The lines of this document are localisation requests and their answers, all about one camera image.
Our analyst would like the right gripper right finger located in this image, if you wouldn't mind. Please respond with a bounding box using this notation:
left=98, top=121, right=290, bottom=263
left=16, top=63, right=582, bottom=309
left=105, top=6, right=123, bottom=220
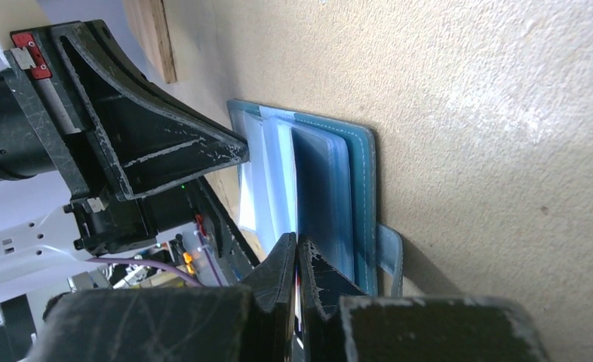
left=297, top=237, right=549, bottom=361

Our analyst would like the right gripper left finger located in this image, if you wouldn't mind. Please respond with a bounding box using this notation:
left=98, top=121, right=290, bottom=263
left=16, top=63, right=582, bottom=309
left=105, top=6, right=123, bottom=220
left=28, top=233, right=297, bottom=361

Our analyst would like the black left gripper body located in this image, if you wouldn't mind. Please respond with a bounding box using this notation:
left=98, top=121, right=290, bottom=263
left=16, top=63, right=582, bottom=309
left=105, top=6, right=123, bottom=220
left=0, top=27, right=157, bottom=255

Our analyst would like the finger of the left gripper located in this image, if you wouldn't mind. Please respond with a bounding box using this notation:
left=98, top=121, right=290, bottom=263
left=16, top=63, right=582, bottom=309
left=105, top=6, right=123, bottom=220
left=84, top=20, right=246, bottom=146
left=50, top=20, right=249, bottom=201

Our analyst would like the teal card holder wallet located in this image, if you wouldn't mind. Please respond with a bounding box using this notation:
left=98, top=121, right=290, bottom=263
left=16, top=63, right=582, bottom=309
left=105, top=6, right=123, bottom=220
left=227, top=100, right=403, bottom=296

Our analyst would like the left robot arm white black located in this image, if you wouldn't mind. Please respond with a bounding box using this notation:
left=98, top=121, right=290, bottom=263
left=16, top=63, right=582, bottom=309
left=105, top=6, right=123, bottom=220
left=0, top=20, right=249, bottom=302

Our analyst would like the wooden board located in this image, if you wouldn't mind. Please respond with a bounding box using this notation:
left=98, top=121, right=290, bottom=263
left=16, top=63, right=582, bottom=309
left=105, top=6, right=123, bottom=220
left=121, top=0, right=178, bottom=84

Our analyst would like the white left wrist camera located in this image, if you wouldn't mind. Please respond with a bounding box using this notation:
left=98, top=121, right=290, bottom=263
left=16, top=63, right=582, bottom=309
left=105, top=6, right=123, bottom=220
left=0, top=0, right=51, bottom=67

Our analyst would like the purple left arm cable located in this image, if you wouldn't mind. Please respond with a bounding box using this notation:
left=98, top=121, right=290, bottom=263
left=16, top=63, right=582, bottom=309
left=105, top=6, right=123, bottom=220
left=86, top=256, right=205, bottom=289

